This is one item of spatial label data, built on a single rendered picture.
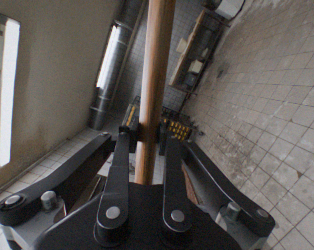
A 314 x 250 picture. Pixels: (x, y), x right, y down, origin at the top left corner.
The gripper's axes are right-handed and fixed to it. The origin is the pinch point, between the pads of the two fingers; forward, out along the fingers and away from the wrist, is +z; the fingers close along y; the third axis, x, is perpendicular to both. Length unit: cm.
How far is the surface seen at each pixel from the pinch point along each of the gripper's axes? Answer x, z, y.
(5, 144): -59, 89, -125
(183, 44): 128, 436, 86
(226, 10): 217, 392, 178
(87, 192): -134, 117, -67
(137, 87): -18, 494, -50
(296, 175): -57, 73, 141
